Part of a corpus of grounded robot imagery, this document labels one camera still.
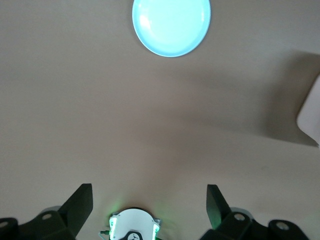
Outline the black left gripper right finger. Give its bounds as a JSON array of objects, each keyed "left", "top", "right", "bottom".
[{"left": 201, "top": 184, "right": 310, "bottom": 240}]

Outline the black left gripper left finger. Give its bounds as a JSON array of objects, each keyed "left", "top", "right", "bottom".
[{"left": 0, "top": 183, "right": 94, "bottom": 240}]

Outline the brown table mat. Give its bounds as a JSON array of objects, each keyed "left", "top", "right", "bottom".
[{"left": 0, "top": 0, "right": 320, "bottom": 240}]

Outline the white lidded pink storage box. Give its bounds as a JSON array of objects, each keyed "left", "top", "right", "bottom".
[{"left": 295, "top": 73, "right": 320, "bottom": 148}]

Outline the light blue round plate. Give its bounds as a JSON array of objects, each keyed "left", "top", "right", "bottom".
[{"left": 131, "top": 0, "right": 213, "bottom": 58}]

